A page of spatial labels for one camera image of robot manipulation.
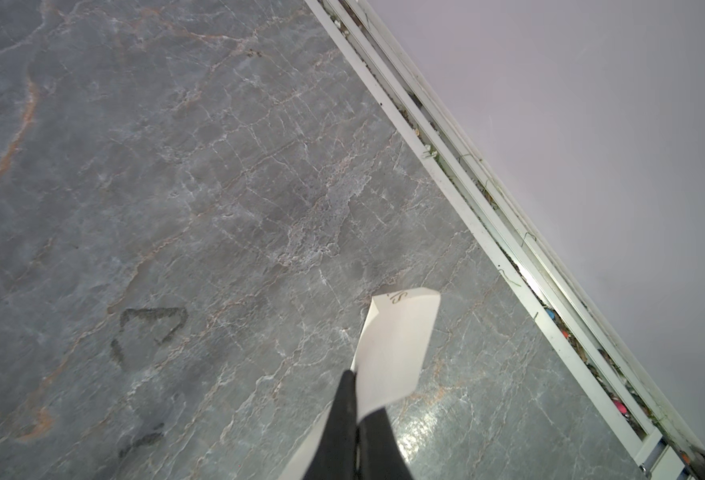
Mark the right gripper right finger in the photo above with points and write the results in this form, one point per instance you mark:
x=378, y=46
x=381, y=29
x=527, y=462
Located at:
x=379, y=454

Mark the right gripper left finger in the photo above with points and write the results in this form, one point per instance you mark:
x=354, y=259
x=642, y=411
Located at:
x=335, y=457

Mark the cream printed ribbon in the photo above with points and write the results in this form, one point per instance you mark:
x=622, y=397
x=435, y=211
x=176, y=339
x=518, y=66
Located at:
x=387, y=361

